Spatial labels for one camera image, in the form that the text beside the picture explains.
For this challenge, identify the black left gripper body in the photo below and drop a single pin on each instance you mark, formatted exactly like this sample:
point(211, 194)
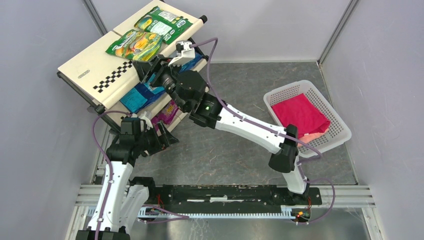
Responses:
point(155, 136)

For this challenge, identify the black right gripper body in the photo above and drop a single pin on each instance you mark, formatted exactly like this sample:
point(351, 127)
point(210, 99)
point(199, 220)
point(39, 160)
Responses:
point(156, 72)

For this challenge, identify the purple grape candy bag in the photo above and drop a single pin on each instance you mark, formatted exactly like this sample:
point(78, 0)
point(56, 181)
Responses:
point(155, 120)
point(168, 113)

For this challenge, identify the small green white candy bag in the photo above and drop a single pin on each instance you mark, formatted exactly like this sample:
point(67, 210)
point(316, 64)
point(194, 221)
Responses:
point(136, 45)

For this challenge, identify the dark blue fruit candy bag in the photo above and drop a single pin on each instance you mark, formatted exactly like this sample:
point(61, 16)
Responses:
point(141, 96)

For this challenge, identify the green Fox's candy bag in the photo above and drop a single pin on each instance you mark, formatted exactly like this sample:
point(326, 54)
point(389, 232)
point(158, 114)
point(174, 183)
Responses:
point(164, 23)

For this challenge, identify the light blue Slendy bag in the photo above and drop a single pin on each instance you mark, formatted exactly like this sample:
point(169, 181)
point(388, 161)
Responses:
point(191, 64)

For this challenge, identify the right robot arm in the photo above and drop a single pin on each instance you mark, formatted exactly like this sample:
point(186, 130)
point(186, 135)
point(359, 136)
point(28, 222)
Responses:
point(188, 90)

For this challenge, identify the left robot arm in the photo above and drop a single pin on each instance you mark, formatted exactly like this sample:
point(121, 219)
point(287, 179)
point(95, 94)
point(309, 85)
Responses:
point(121, 198)

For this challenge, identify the cream tiered shelf rack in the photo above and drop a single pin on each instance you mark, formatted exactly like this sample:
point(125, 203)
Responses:
point(102, 79)

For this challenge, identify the red cloth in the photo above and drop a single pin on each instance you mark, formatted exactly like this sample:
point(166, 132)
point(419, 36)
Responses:
point(300, 112)

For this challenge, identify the white plastic basket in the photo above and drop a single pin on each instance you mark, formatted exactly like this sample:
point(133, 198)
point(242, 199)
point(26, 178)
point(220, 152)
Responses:
point(338, 132)

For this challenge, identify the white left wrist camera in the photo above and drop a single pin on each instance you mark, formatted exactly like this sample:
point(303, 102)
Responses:
point(146, 116)

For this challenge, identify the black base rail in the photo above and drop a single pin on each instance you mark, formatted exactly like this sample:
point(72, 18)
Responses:
point(231, 199)

